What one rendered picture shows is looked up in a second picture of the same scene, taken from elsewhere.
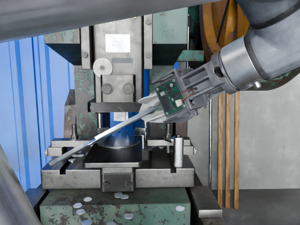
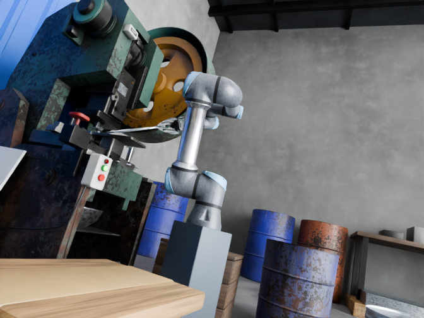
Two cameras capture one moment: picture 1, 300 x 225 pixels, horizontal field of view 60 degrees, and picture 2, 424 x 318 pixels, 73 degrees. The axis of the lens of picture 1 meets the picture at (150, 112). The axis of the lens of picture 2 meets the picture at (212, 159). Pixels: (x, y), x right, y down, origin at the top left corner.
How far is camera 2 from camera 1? 1.37 m
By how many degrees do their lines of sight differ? 69
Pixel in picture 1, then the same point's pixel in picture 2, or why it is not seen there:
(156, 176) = (122, 163)
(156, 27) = (142, 94)
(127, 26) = (128, 84)
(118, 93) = (119, 113)
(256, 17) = (209, 115)
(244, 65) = not seen: hidden behind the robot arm
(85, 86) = (58, 96)
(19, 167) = not seen: outside the picture
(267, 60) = (206, 125)
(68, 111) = (23, 105)
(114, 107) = (108, 119)
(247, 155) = not seen: hidden behind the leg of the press
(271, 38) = (209, 120)
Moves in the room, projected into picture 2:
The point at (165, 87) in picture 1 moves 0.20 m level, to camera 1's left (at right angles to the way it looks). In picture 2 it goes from (182, 120) to (163, 101)
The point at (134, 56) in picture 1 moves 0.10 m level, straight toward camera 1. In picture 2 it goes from (125, 100) to (141, 101)
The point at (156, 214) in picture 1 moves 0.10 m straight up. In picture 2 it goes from (132, 176) to (137, 159)
